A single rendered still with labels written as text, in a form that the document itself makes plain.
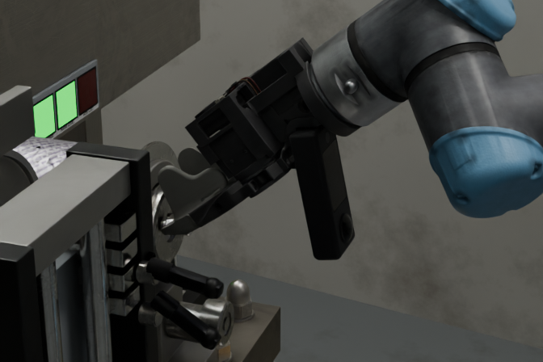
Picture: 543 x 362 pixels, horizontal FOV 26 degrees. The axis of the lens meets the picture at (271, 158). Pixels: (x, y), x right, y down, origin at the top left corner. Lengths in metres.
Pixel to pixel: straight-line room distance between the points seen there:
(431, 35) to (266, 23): 2.49
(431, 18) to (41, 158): 0.40
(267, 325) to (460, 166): 0.57
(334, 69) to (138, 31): 0.90
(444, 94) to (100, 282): 0.29
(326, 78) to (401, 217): 2.44
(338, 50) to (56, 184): 0.30
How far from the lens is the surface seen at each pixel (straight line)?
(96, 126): 2.06
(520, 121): 0.84
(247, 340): 1.32
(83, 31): 1.63
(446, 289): 3.39
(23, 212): 0.66
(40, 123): 1.54
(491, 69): 0.86
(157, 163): 1.07
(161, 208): 1.05
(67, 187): 0.69
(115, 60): 1.73
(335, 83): 0.91
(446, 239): 3.32
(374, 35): 0.90
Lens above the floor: 1.71
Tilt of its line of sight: 22 degrees down
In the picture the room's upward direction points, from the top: straight up
